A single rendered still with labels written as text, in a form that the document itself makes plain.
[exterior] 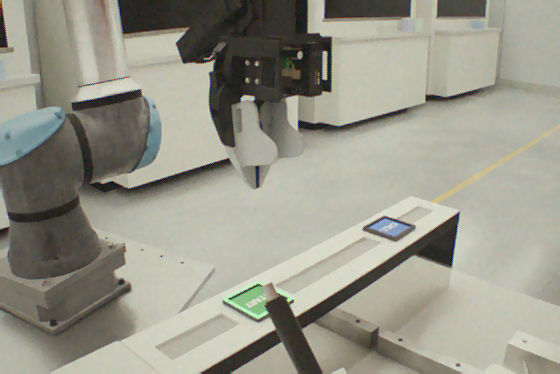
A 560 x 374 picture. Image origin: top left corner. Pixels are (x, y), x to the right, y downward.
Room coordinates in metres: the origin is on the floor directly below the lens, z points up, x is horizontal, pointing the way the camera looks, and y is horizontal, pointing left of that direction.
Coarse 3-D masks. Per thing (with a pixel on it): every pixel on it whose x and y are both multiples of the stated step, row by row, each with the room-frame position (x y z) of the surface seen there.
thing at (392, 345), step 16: (384, 336) 0.60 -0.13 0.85; (400, 336) 0.59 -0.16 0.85; (384, 352) 0.59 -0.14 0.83; (400, 352) 0.57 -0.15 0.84; (416, 352) 0.56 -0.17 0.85; (432, 352) 0.56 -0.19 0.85; (416, 368) 0.55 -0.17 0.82; (432, 368) 0.54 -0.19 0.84; (448, 368) 0.52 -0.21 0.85; (464, 368) 0.52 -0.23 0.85
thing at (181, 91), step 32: (128, 0) 3.55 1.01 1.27; (160, 0) 3.74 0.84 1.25; (192, 0) 3.94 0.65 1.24; (64, 32) 3.57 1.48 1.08; (128, 32) 3.54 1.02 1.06; (160, 32) 3.73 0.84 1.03; (64, 64) 3.60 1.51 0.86; (128, 64) 3.25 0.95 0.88; (160, 64) 3.46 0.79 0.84; (192, 64) 3.66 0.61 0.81; (64, 96) 3.64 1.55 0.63; (160, 96) 3.46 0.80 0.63; (192, 96) 3.65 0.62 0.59; (192, 128) 3.64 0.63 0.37; (160, 160) 3.43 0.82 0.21; (192, 160) 3.63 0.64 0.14
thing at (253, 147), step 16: (240, 112) 0.49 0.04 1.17; (256, 112) 0.48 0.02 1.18; (240, 128) 0.49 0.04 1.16; (256, 128) 0.48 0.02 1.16; (240, 144) 0.49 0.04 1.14; (256, 144) 0.48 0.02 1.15; (272, 144) 0.47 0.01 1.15; (240, 160) 0.49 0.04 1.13; (256, 160) 0.48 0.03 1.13; (272, 160) 0.47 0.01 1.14; (240, 176) 0.50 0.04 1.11; (256, 176) 0.51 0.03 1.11
